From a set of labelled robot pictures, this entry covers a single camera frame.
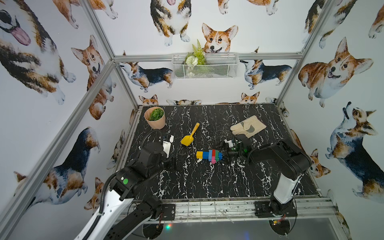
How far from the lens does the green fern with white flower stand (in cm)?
82

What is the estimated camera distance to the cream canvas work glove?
1.06 metres

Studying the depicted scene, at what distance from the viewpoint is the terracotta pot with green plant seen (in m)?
1.02

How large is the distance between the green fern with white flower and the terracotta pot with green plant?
0.33m

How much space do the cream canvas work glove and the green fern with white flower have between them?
48cm

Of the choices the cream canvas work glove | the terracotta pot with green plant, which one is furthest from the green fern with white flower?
the cream canvas work glove
